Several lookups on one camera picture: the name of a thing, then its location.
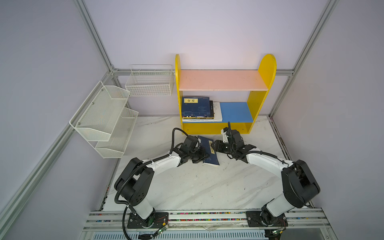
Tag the white mesh two-tier rack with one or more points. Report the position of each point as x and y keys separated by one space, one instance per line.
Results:
x=105 y=121

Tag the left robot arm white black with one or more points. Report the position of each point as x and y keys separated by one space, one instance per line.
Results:
x=133 y=184

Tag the navy book yellow label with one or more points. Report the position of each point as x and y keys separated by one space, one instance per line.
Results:
x=196 y=107
x=211 y=155

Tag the black wolf cover book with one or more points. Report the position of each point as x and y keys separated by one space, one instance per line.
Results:
x=211 y=110

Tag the yellow bookshelf pink blue shelves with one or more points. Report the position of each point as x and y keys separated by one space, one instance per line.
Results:
x=241 y=115

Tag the white wire basket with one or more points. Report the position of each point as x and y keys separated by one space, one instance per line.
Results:
x=145 y=83

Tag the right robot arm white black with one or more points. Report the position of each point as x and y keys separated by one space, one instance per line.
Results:
x=298 y=182

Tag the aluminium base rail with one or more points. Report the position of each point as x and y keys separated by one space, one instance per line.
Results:
x=296 y=224

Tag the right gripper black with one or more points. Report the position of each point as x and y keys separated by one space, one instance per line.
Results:
x=217 y=146

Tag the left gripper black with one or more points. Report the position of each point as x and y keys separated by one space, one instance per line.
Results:
x=204 y=155

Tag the white portfolio book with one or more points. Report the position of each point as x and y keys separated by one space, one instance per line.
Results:
x=217 y=115

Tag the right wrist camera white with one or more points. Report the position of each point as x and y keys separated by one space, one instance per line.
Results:
x=224 y=135

